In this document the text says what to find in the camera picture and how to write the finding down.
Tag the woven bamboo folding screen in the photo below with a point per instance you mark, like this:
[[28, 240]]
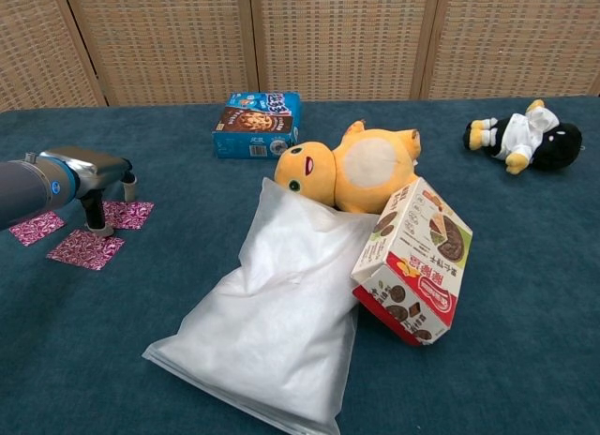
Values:
[[328, 41]]

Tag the white plastic bag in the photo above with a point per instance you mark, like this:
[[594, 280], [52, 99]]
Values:
[[272, 313]]

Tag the white red snack box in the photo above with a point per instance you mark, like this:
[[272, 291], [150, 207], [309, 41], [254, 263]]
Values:
[[422, 247]]

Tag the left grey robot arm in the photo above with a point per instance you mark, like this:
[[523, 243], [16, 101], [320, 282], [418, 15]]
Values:
[[28, 191]]

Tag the pink patterned square card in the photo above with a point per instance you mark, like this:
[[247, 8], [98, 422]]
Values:
[[133, 214], [36, 229], [84, 252]]

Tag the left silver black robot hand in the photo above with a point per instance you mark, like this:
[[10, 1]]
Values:
[[94, 170]]

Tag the yellow plush dinosaur toy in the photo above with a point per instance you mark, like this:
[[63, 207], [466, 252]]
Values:
[[370, 168]]

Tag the black penguin plush toy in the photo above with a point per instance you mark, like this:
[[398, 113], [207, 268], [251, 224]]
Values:
[[558, 146]]

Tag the blue chocolate cookie box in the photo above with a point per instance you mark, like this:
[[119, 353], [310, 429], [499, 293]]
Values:
[[255, 125]]

